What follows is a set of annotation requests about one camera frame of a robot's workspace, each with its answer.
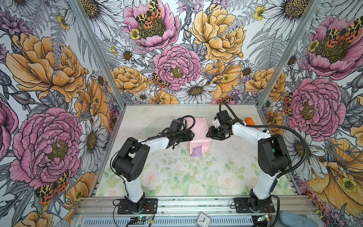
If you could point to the orange bottle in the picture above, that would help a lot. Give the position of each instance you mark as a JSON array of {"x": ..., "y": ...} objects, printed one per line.
[{"x": 249, "y": 121}]

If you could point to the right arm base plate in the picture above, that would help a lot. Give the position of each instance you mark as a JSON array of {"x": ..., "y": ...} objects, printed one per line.
[{"x": 251, "y": 205}]

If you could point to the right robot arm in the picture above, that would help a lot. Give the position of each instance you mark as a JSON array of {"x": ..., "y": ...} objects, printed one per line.
[{"x": 273, "y": 159}]

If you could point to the aluminium front rail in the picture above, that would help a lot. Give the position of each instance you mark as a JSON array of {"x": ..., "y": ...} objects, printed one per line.
[{"x": 192, "y": 206}]

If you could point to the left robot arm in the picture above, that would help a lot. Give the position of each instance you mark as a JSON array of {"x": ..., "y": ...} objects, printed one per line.
[{"x": 128, "y": 163}]

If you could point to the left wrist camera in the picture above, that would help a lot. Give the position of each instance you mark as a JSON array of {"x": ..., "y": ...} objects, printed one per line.
[{"x": 176, "y": 126}]

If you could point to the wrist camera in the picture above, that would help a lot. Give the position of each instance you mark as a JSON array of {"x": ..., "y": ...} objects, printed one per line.
[
  {"x": 221, "y": 118},
  {"x": 176, "y": 126}
]

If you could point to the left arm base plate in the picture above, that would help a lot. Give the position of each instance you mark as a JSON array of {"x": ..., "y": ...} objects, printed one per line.
[{"x": 144, "y": 206}]

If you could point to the blue grey cloth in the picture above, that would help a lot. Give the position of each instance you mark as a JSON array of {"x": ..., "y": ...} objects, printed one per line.
[{"x": 293, "y": 220}]

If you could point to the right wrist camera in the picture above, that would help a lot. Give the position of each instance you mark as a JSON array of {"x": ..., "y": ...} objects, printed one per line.
[{"x": 221, "y": 118}]

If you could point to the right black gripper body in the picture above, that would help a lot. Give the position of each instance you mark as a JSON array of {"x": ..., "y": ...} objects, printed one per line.
[{"x": 221, "y": 131}]

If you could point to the small white clock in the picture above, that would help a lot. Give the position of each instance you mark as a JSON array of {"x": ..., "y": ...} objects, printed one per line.
[{"x": 203, "y": 220}]

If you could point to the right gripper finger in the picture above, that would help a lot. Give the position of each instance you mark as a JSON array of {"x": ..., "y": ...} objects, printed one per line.
[
  {"x": 218, "y": 138},
  {"x": 212, "y": 132}
]

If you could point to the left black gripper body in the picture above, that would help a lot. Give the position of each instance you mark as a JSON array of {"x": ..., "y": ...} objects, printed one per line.
[{"x": 184, "y": 136}]

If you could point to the purple wrapping paper sheet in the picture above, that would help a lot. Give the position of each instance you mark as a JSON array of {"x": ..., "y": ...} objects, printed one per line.
[{"x": 200, "y": 143}]

